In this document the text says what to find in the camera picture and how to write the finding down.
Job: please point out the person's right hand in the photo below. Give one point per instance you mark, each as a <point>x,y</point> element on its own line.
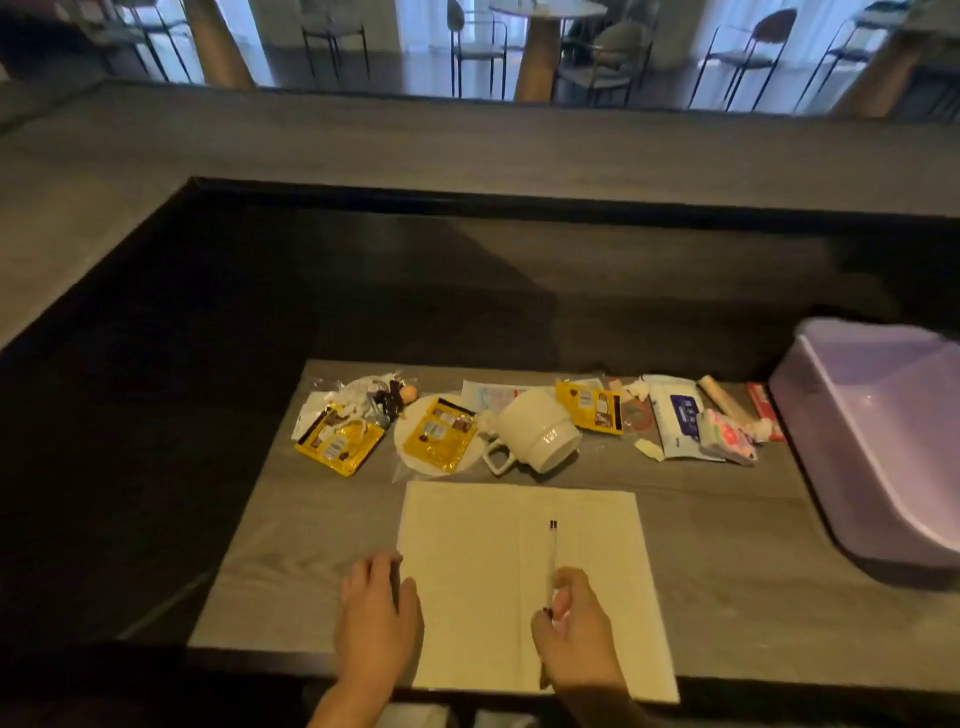
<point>577,645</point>

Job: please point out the person's left hand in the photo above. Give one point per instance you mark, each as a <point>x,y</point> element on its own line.
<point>371,637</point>

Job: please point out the person's left thumb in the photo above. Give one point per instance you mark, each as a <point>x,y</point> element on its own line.
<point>410,604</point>

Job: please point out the person's right fingers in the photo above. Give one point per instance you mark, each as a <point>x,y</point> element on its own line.
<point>574,592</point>

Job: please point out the white pen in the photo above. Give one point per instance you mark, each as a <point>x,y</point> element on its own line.
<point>553,551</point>

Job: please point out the person's right forearm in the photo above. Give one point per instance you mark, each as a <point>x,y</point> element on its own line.
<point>607,709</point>

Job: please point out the person's left forearm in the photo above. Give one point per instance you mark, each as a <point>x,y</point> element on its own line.
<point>349,709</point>

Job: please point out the open white notebook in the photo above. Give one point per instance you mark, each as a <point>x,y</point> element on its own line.
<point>480,555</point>

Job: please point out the white ceramic cup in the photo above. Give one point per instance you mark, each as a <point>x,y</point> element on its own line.
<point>540,435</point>

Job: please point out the round white plate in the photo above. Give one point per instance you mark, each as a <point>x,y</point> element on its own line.
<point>405,442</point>

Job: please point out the small white paper scrap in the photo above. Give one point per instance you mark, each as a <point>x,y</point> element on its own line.
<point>649,449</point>

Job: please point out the yellow snack packet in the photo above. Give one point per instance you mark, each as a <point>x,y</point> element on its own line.
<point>591,407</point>
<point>440,436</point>
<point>339,444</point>

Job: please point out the white wet wipe pack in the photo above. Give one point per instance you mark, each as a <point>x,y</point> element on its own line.
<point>679,420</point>

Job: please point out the small doll figure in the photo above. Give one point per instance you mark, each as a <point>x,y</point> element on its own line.
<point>396,397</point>

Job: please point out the crumpled white tissue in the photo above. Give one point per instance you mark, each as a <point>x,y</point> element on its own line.
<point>637,390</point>

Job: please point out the flat white blue packet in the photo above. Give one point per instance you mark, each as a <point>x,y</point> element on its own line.
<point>491,396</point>

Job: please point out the pink tissue pack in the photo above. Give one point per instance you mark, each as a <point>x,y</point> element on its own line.
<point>726,437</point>

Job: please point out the crumpled clear plastic wrapper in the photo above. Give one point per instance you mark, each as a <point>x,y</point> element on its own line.
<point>352,394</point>

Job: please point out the beige paper stick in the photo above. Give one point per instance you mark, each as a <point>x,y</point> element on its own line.
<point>721,401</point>

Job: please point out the red packet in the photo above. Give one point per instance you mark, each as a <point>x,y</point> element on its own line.
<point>765,409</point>

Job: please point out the purple plastic bin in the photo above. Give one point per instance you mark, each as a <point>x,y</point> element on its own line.
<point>877,442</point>

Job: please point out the wooden column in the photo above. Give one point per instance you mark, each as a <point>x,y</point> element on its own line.
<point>217,41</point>

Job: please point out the black metal frame chair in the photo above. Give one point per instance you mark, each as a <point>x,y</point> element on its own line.
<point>334,30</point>
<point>750,56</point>
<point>851,52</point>
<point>611,56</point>
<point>476,49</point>
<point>131,30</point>

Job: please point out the round table with wooden pedestal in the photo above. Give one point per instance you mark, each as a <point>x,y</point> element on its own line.
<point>544,45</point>

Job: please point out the wooden table pedestal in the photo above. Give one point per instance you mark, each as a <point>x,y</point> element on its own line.
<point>881,71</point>

